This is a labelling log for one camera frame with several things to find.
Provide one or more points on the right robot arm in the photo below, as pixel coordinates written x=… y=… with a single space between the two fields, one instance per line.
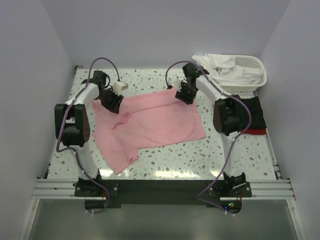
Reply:
x=231 y=117

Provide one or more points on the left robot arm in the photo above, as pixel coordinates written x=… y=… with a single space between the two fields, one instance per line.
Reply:
x=72 y=129

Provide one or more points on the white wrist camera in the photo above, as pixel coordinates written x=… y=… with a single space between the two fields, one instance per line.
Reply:
x=119 y=87
x=177 y=84

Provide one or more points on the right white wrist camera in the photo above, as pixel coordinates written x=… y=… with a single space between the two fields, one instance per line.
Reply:
x=177 y=84

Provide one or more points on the pink t shirt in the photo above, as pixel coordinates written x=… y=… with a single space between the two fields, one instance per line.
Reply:
x=144 y=121

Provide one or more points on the white t shirt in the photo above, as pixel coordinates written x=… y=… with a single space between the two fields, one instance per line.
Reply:
x=224 y=70

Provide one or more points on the black folded t shirt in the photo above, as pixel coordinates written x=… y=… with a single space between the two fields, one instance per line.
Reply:
x=256 y=111

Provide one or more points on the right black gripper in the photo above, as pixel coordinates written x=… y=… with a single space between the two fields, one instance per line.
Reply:
x=188 y=99

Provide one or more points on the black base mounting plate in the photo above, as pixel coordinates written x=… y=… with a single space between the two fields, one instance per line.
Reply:
x=166 y=192

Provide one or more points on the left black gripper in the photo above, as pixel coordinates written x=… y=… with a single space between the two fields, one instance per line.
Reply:
x=114 y=106

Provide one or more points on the red folded t shirt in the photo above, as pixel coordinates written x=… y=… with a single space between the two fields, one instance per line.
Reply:
x=258 y=132

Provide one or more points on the white laundry basket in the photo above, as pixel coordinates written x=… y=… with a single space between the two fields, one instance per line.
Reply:
x=247 y=61

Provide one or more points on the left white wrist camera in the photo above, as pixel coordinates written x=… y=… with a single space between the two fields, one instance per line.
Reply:
x=119 y=87

